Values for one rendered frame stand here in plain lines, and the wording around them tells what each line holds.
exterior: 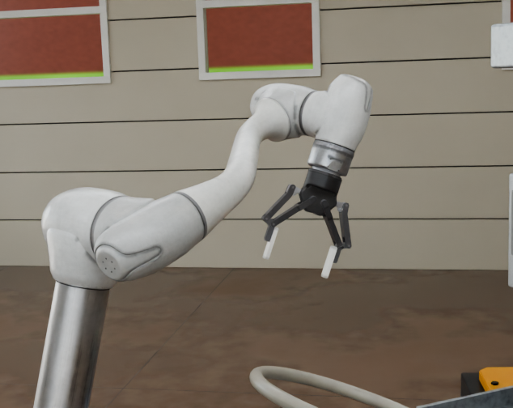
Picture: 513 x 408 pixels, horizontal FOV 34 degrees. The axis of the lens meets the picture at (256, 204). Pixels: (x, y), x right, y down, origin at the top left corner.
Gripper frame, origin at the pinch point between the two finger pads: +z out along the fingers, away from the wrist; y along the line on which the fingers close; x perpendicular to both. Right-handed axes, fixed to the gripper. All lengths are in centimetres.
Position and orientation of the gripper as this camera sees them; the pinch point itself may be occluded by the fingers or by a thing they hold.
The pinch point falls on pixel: (296, 263)
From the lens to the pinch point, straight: 181.4
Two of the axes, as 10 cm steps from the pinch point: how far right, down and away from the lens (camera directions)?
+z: -3.1, 9.5, -0.2
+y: 9.3, 3.1, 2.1
